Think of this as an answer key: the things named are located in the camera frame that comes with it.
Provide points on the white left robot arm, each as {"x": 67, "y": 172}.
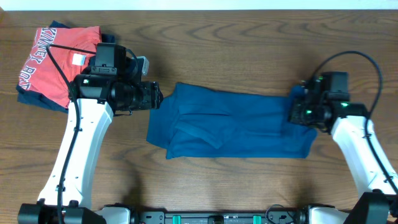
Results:
{"x": 66, "y": 197}

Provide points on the red folded t-shirt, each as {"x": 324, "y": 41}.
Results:
{"x": 71, "y": 62}

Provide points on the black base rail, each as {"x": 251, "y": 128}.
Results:
{"x": 276, "y": 214}

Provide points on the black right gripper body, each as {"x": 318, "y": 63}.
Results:
{"x": 306, "y": 114}

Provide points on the navy folded garment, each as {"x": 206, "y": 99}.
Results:
{"x": 40, "y": 83}

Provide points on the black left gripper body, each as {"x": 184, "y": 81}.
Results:
{"x": 143, "y": 97}

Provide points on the teal blue t-shirt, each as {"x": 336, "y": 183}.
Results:
{"x": 195, "y": 121}

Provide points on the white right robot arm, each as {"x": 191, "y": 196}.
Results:
{"x": 374, "y": 177}

